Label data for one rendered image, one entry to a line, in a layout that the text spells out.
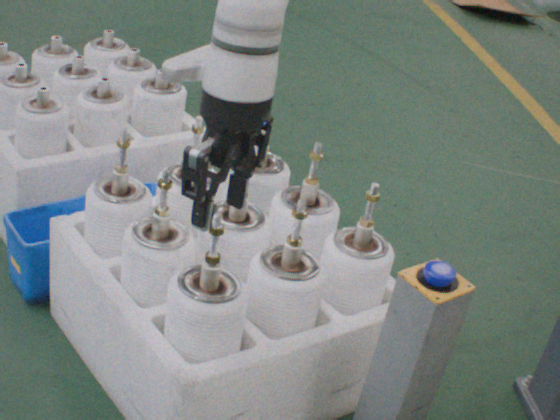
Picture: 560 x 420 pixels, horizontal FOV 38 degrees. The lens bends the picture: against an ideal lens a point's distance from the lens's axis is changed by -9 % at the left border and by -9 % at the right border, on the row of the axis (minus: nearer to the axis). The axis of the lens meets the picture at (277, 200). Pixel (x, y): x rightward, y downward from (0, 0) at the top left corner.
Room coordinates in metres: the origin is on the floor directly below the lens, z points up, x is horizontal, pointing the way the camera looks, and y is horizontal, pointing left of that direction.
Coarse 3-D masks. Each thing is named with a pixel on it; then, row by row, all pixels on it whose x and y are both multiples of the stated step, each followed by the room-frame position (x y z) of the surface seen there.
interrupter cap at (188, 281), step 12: (180, 276) 0.83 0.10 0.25; (192, 276) 0.84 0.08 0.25; (228, 276) 0.85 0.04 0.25; (180, 288) 0.81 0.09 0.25; (192, 288) 0.81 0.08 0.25; (228, 288) 0.83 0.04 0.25; (240, 288) 0.83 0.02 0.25; (204, 300) 0.79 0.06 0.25; (216, 300) 0.80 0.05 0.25; (228, 300) 0.80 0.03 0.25
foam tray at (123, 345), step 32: (64, 224) 1.00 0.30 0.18; (64, 256) 0.97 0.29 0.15; (96, 256) 0.94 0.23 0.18; (64, 288) 0.97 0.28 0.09; (96, 288) 0.89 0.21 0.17; (64, 320) 0.97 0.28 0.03; (96, 320) 0.89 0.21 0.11; (128, 320) 0.82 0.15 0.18; (160, 320) 0.85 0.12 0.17; (320, 320) 0.92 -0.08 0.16; (352, 320) 0.91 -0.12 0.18; (96, 352) 0.89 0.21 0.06; (128, 352) 0.82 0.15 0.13; (160, 352) 0.77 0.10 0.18; (256, 352) 0.81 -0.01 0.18; (288, 352) 0.82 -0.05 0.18; (320, 352) 0.86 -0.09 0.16; (352, 352) 0.90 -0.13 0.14; (128, 384) 0.81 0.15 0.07; (160, 384) 0.76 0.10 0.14; (192, 384) 0.73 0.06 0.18; (224, 384) 0.76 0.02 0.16; (256, 384) 0.79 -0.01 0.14; (288, 384) 0.83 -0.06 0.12; (320, 384) 0.87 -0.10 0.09; (352, 384) 0.91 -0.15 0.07; (128, 416) 0.81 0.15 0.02; (160, 416) 0.75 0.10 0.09; (192, 416) 0.73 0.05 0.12; (224, 416) 0.77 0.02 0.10; (256, 416) 0.80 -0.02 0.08; (288, 416) 0.84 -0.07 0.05; (320, 416) 0.88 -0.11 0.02
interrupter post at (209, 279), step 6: (204, 264) 0.82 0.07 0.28; (216, 264) 0.83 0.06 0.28; (204, 270) 0.82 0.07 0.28; (210, 270) 0.82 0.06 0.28; (216, 270) 0.82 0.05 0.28; (204, 276) 0.82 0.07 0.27; (210, 276) 0.82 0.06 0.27; (216, 276) 0.82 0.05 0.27; (204, 282) 0.82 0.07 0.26; (210, 282) 0.82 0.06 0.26; (216, 282) 0.82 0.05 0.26; (204, 288) 0.82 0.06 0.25; (210, 288) 0.82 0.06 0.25; (216, 288) 0.82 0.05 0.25
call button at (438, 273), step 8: (432, 264) 0.83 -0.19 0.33; (440, 264) 0.83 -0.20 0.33; (448, 264) 0.84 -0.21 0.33; (424, 272) 0.82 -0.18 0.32; (432, 272) 0.81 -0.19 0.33; (440, 272) 0.82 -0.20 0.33; (448, 272) 0.82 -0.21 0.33; (432, 280) 0.81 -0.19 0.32; (440, 280) 0.81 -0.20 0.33; (448, 280) 0.81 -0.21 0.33
